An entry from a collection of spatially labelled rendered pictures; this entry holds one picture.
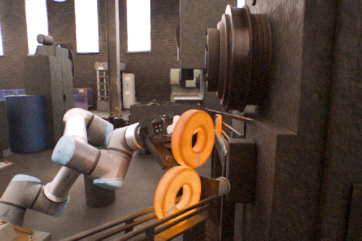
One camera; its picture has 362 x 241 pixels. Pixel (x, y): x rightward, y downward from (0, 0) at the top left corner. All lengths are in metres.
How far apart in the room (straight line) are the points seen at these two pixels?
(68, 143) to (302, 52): 0.70
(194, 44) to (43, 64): 2.38
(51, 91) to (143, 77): 7.46
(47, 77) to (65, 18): 8.88
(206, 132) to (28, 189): 1.24
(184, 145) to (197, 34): 3.26
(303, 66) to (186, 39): 3.13
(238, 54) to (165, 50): 10.48
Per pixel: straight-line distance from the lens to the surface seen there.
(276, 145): 0.72
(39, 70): 4.50
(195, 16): 3.86
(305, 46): 0.73
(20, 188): 1.68
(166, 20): 11.62
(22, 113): 4.33
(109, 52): 8.23
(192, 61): 3.73
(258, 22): 1.05
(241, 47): 0.95
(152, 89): 11.37
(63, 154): 0.78
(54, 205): 1.68
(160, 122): 0.71
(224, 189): 0.83
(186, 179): 0.65
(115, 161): 0.82
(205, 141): 0.69
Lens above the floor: 1.00
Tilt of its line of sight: 9 degrees down
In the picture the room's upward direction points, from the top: straight up
